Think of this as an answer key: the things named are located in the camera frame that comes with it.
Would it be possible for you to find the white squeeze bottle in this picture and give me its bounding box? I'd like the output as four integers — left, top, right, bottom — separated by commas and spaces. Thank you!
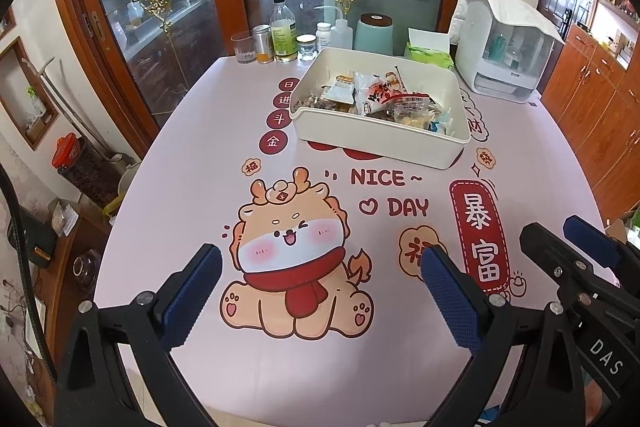
315, 5, 351, 50

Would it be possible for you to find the wooden side table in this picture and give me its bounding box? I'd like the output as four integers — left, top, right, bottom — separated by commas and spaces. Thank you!
25, 207, 113, 358

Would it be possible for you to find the white countertop appliance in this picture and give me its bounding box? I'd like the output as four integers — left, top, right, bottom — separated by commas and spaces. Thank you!
447, 0, 566, 104

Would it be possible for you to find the red lid jar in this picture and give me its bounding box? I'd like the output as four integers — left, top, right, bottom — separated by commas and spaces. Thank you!
52, 133, 121, 208

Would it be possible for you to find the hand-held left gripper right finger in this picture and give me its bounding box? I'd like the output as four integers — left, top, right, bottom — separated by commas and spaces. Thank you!
420, 244, 586, 427

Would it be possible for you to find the wooden wall cabinet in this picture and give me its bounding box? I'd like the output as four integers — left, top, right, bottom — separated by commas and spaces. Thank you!
542, 0, 640, 223

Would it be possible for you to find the white plastic storage bin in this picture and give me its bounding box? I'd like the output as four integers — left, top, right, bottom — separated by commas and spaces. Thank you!
290, 48, 471, 170

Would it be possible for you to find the wooden wall niche frame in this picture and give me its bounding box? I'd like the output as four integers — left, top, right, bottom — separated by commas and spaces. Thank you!
0, 36, 60, 152

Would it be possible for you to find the blue white snack packet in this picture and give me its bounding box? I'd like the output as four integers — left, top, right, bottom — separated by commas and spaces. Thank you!
429, 107, 454, 134

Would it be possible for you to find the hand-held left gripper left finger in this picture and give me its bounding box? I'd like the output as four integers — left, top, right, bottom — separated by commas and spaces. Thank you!
55, 243, 223, 427

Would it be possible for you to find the glass tumbler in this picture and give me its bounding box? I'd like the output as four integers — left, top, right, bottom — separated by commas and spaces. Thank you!
231, 30, 256, 65

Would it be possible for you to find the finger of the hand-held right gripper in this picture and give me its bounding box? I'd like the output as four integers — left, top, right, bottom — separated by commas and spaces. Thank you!
519, 222, 621, 303
562, 215, 640, 288

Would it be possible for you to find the dark red snack packet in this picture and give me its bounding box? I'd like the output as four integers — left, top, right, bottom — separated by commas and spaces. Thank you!
380, 93, 432, 108

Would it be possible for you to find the teal canister brown lid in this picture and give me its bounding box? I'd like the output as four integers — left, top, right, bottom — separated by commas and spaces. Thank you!
353, 13, 393, 56

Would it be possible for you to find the green label glass bottle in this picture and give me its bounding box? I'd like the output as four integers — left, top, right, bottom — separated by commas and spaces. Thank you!
270, 0, 298, 64

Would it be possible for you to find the orange white snack packet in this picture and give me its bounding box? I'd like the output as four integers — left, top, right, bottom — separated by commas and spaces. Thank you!
327, 76, 357, 102

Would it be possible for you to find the small glass jar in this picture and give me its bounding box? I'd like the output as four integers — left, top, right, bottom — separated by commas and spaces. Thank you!
296, 34, 318, 61

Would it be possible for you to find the clear nut bar packet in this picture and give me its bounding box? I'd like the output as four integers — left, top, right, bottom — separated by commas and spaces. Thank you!
387, 101, 435, 122
300, 92, 335, 110

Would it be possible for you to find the metal can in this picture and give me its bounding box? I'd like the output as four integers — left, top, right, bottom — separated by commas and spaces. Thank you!
252, 25, 273, 64

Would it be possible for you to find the green tissue pack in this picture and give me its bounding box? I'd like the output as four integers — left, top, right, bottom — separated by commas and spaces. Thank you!
405, 28, 455, 72

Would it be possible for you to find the yellow plastic scoop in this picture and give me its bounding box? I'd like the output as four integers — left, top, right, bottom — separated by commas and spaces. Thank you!
102, 154, 143, 218

